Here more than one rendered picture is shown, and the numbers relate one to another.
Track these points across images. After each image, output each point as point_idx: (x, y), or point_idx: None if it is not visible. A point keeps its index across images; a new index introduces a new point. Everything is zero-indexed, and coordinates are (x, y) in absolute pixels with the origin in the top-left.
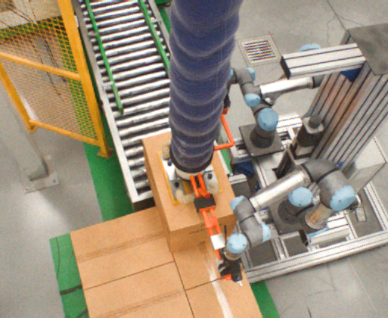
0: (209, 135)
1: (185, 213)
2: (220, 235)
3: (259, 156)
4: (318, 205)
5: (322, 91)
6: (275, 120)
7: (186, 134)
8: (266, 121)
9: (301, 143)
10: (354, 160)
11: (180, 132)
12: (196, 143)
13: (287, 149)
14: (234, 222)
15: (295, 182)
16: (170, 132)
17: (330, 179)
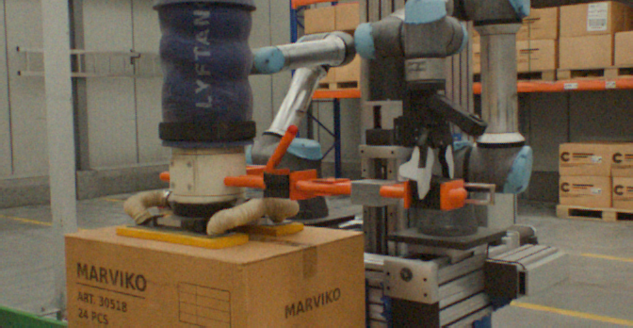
0: None
1: (255, 249)
2: (367, 179)
3: (320, 225)
4: (489, 57)
5: (366, 8)
6: (316, 141)
7: None
8: (302, 142)
9: (384, 91)
10: (472, 140)
11: None
12: (229, 14)
13: (365, 154)
14: (362, 297)
15: None
16: (124, 224)
17: None
